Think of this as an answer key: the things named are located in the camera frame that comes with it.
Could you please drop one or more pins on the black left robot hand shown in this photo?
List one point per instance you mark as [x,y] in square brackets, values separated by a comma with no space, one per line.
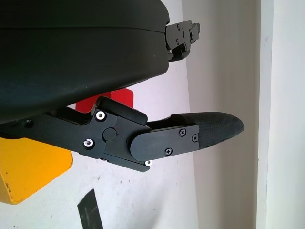
[71,59]

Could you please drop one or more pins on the red cube block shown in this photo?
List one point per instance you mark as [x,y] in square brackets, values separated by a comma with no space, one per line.
[124,97]

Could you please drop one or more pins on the yellow cube block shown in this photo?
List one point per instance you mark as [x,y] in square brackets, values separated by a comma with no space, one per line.
[31,171]

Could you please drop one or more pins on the black tape strip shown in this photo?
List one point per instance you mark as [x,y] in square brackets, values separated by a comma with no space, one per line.
[90,212]

